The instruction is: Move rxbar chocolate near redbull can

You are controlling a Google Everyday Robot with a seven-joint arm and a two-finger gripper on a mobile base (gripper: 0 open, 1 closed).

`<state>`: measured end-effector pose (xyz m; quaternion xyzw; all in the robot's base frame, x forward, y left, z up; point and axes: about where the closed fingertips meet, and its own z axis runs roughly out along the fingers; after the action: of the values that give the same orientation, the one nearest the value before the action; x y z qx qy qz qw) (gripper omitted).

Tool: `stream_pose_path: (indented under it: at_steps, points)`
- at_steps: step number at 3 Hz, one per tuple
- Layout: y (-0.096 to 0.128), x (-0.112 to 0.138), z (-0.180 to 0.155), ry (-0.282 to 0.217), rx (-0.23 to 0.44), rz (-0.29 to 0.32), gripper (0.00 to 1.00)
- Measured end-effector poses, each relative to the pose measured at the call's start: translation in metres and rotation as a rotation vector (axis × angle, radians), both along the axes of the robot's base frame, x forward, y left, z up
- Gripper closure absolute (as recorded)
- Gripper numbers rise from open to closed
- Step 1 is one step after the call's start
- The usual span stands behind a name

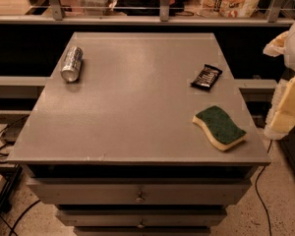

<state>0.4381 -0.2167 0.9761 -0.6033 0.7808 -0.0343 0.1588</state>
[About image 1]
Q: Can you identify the green yellow sponge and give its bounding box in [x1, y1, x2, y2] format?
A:
[192, 106, 247, 151]

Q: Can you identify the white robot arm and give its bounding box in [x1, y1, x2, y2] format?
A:
[264, 22, 295, 140]

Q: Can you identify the metal railing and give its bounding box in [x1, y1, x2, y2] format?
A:
[0, 0, 295, 27]

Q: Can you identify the black rxbar chocolate bar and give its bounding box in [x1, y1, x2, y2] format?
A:
[191, 64, 222, 90]

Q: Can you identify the black bag behind rail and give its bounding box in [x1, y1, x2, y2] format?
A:
[114, 0, 187, 16]

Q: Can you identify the upper drawer knob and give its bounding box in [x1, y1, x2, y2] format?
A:
[135, 191, 146, 204]

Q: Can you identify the clear plastic container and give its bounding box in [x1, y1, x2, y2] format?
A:
[78, 0, 114, 16]

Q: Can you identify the silver redbull can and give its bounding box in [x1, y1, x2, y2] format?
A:
[61, 46, 83, 83]

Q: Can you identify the drawer knob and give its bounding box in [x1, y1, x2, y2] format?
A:
[137, 221, 146, 229]
[135, 191, 146, 204]

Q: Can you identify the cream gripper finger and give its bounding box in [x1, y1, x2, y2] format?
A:
[268, 77, 295, 134]
[263, 31, 288, 57]

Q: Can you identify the black cables left floor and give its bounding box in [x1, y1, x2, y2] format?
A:
[0, 115, 30, 164]

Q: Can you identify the lower drawer knob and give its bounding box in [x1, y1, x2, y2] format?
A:
[137, 221, 146, 229]

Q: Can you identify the black cable right floor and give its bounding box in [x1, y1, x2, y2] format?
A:
[254, 140, 273, 236]

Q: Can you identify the printed snack bag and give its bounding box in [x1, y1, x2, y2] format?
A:
[198, 0, 260, 18]

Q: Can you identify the grey drawer cabinet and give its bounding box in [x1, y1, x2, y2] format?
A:
[9, 32, 269, 236]

